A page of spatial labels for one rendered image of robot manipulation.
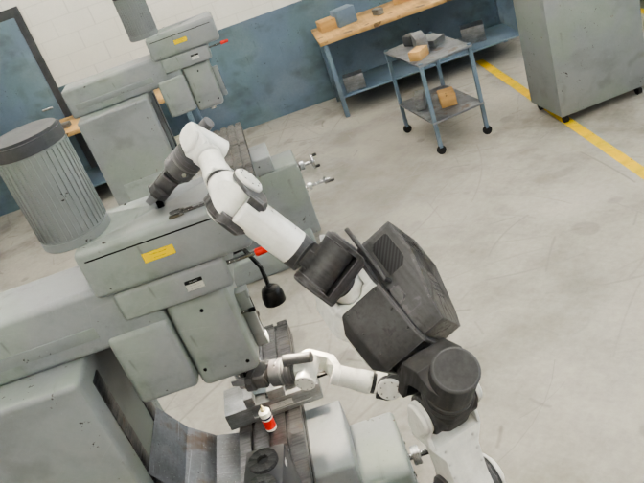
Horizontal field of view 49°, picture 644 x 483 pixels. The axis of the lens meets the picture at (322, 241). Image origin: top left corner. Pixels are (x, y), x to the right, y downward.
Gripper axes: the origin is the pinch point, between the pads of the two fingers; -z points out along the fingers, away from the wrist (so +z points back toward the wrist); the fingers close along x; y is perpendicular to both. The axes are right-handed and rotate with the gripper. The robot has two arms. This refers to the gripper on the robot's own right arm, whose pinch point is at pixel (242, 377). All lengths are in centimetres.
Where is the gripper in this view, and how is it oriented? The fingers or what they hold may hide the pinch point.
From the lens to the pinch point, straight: 237.4
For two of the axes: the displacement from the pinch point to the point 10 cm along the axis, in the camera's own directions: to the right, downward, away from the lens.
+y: 3.1, 8.3, 4.6
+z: 9.3, -1.7, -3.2
